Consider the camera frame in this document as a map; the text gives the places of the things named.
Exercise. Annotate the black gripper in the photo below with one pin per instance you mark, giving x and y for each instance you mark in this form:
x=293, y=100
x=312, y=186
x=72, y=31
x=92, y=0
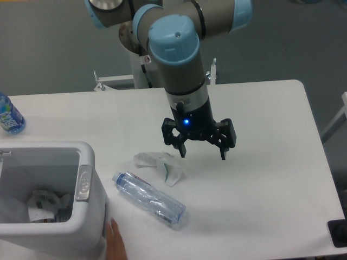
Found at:
x=199, y=125

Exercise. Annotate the clear crushed plastic bottle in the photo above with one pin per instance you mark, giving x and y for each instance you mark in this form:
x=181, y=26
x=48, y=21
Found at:
x=147, y=196

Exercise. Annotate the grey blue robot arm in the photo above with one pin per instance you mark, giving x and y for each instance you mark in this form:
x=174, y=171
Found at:
x=171, y=37

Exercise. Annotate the white plastic trash can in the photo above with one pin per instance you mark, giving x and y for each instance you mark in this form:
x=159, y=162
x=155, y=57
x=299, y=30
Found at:
x=61, y=167

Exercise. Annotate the trash inside the can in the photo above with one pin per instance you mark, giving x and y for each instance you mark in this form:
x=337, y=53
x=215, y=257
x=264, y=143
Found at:
x=47, y=207

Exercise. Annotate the bare human hand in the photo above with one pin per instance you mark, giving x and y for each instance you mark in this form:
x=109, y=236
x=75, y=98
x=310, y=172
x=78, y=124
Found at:
x=115, y=247

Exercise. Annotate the crumpled white paper wrapper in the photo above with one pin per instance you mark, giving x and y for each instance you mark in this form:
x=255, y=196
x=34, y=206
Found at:
x=166, y=164

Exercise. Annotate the black clamp at table edge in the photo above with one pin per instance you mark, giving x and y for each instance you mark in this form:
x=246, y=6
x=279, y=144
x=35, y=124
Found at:
x=337, y=229

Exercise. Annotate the blue labelled drink bottle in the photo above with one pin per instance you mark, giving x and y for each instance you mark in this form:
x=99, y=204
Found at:
x=12, y=121

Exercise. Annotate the white frame at right edge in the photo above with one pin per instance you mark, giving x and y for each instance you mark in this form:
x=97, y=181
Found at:
x=335, y=123

